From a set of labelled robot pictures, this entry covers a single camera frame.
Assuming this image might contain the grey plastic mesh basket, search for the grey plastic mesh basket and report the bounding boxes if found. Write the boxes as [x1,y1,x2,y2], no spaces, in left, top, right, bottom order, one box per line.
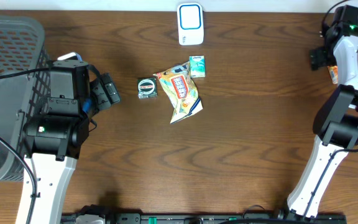
[0,14,53,190]

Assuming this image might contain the teal kleenex tissue pack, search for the teal kleenex tissue pack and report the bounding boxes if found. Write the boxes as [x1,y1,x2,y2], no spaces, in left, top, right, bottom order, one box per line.
[189,55,206,78]

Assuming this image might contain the green zam-buk box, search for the green zam-buk box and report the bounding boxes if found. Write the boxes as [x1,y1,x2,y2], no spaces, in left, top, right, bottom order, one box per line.
[137,78,158,99]

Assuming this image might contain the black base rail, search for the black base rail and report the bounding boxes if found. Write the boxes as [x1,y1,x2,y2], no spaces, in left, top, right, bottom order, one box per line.
[58,205,347,224]

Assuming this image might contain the yellow red snack bag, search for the yellow red snack bag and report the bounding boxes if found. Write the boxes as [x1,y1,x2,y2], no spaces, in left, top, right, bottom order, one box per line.
[154,62,203,124]

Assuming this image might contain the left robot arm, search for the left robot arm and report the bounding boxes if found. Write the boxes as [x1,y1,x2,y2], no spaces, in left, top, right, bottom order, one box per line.
[16,59,121,223]

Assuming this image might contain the orange tissue pack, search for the orange tissue pack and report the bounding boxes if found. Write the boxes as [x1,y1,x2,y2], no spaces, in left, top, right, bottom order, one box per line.
[328,65,338,85]

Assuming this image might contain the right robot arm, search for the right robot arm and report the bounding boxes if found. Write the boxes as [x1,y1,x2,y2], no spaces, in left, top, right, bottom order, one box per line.
[273,1,358,223]

